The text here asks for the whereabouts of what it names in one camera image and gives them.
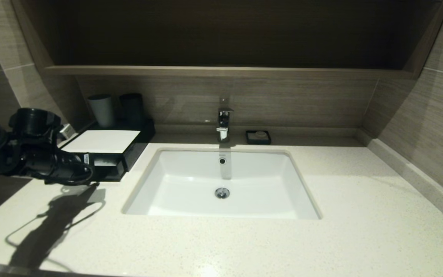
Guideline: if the black amenity tray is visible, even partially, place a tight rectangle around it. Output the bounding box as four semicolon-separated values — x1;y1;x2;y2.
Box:
89;156;127;182

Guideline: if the white rectangular plate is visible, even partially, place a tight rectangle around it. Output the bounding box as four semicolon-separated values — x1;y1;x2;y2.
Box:
62;130;140;154

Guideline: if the black amenity box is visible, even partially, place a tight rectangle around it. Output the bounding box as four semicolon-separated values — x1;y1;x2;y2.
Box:
61;119;156;172

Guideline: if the grey plastic cup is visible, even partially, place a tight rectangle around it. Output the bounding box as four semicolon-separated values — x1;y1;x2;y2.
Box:
87;94;114;128

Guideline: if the black plastic cup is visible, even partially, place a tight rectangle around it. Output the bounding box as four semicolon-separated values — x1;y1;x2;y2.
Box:
119;93;143;127

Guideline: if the chrome faucet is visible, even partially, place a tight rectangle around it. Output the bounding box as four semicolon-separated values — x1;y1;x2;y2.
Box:
217;98;234;144

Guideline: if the white sink basin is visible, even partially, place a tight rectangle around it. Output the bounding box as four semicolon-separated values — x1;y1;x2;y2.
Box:
122;148;322;220

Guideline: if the black soap dish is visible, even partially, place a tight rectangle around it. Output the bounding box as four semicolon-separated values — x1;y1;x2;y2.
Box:
246;130;271;145

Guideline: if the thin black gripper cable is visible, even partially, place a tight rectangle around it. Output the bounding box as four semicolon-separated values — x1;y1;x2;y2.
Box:
43;164;94;187

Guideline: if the wooden wall shelf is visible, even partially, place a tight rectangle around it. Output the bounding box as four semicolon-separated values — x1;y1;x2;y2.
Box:
44;65;416;80

